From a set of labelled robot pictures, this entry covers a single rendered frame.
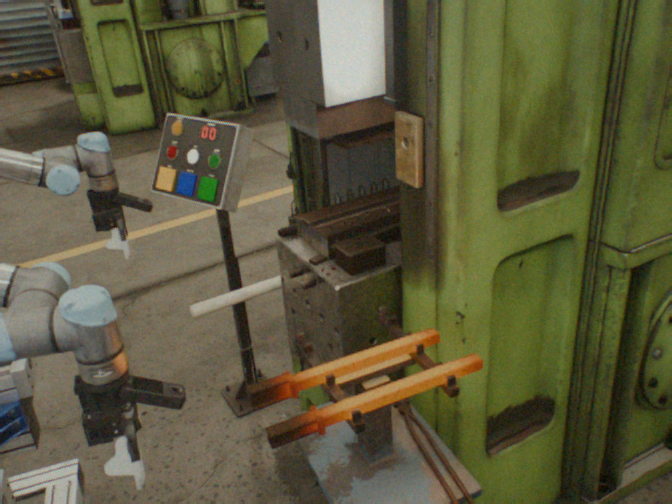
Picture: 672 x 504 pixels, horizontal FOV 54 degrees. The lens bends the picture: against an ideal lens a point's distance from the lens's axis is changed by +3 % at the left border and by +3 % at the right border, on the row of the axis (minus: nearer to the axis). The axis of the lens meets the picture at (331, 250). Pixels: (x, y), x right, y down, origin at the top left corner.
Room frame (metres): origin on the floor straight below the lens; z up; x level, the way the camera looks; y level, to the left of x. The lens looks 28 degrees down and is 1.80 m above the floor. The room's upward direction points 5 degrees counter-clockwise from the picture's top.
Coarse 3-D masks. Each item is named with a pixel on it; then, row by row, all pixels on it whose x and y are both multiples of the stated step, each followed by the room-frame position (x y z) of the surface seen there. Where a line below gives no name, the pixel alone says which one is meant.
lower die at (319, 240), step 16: (384, 192) 1.93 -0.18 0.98; (336, 208) 1.81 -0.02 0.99; (352, 208) 1.79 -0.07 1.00; (304, 224) 1.75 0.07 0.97; (336, 224) 1.70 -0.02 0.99; (352, 224) 1.69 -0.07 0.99; (368, 224) 1.69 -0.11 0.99; (384, 224) 1.72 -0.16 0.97; (304, 240) 1.76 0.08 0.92; (320, 240) 1.67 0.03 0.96; (384, 240) 1.72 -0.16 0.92
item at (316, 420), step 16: (432, 368) 1.05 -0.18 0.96; (448, 368) 1.04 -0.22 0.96; (464, 368) 1.04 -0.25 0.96; (480, 368) 1.06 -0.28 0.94; (400, 384) 1.01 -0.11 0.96; (416, 384) 1.00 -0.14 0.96; (432, 384) 1.02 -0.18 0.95; (352, 400) 0.97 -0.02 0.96; (368, 400) 0.97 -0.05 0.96; (384, 400) 0.98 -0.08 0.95; (304, 416) 0.93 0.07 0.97; (320, 416) 0.93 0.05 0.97; (336, 416) 0.94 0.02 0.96; (272, 432) 0.90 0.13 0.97; (288, 432) 0.90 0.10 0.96; (304, 432) 0.92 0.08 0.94; (320, 432) 0.91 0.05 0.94; (272, 448) 0.89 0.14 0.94
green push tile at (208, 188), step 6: (204, 180) 2.03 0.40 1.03; (210, 180) 2.01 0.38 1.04; (216, 180) 2.00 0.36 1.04; (204, 186) 2.02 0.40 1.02; (210, 186) 2.00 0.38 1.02; (216, 186) 1.99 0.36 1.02; (198, 192) 2.02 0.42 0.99; (204, 192) 2.01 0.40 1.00; (210, 192) 1.99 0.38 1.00; (216, 192) 1.99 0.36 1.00; (198, 198) 2.01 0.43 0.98; (204, 198) 2.00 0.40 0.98; (210, 198) 1.98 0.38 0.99
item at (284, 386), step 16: (416, 336) 1.16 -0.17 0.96; (432, 336) 1.16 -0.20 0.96; (368, 352) 1.12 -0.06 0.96; (384, 352) 1.11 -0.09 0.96; (400, 352) 1.13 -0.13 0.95; (320, 368) 1.08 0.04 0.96; (336, 368) 1.07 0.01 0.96; (352, 368) 1.08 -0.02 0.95; (256, 384) 1.03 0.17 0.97; (272, 384) 1.02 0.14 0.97; (288, 384) 1.04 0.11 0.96; (304, 384) 1.04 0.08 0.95; (256, 400) 1.01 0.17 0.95; (272, 400) 1.02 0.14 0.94
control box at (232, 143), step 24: (168, 120) 2.24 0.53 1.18; (192, 120) 2.18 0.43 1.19; (168, 144) 2.20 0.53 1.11; (192, 144) 2.14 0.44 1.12; (216, 144) 2.08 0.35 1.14; (240, 144) 2.05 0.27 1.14; (192, 168) 2.09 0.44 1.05; (216, 168) 2.03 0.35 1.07; (240, 168) 2.04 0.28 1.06; (168, 192) 2.10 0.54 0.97; (240, 192) 2.03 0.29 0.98
